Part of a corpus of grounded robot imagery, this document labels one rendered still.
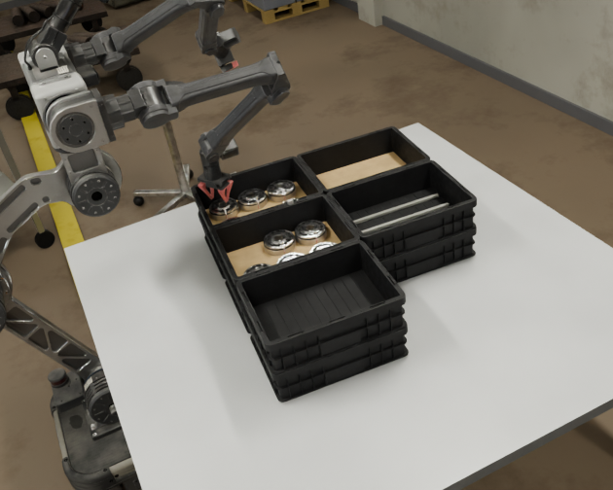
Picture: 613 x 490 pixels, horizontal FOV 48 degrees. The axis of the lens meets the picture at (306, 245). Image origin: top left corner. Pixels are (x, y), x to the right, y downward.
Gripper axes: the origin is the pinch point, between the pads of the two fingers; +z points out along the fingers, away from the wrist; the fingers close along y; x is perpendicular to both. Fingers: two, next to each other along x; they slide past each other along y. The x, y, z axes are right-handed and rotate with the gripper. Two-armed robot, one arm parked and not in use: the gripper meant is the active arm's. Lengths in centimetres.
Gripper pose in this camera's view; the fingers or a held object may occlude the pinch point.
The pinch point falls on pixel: (219, 197)
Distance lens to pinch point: 245.7
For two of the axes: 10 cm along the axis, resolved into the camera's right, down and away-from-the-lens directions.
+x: -4.9, 5.8, -6.5
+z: 1.2, 7.9, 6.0
